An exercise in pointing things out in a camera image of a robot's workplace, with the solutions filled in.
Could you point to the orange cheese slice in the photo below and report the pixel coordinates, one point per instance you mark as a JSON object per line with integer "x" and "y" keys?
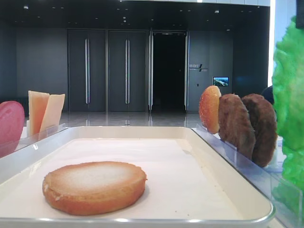
{"x": 37, "y": 105}

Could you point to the clear long rail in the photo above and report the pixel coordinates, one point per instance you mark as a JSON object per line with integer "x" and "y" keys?
{"x": 249, "y": 166}
{"x": 31, "y": 140}

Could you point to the clear long rail left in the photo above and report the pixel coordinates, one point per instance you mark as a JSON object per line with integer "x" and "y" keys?
{"x": 31, "y": 140}

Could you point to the inner brown meat patty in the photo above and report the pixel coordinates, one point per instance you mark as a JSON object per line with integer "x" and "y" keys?
{"x": 234, "y": 124}

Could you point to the pale yellow cheese slice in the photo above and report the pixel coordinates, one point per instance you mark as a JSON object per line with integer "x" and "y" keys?
{"x": 53, "y": 112}

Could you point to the bread slice on tray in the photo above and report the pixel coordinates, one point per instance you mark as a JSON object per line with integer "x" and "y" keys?
{"x": 94, "y": 188}

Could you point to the green lettuce leaf front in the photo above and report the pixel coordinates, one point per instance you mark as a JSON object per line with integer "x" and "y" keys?
{"x": 288, "y": 91}

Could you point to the dark double door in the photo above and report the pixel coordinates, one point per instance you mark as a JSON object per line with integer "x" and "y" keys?
{"x": 86, "y": 56}
{"x": 127, "y": 59}

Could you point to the dark double door middle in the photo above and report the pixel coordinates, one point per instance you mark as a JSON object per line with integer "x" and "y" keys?
{"x": 127, "y": 59}

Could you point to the inner bun slice right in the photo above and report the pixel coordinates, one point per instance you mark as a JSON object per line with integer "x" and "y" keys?
{"x": 208, "y": 108}

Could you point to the small wall display screen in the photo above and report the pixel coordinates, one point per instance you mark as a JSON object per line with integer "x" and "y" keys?
{"x": 221, "y": 81}

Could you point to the clear long rail right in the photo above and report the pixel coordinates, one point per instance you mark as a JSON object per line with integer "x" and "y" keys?
{"x": 249, "y": 166}

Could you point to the outer brown meat patty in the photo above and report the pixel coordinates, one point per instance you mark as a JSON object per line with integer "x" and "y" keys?
{"x": 263, "y": 120}

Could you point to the dark double door left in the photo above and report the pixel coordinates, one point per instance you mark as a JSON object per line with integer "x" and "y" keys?
{"x": 86, "y": 56}

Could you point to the white rectangular metal tray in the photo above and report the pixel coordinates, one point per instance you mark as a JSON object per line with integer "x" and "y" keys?
{"x": 189, "y": 185}

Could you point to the brown meat patty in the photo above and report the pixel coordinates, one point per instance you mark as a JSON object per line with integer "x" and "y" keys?
{"x": 263, "y": 120}
{"x": 234, "y": 124}

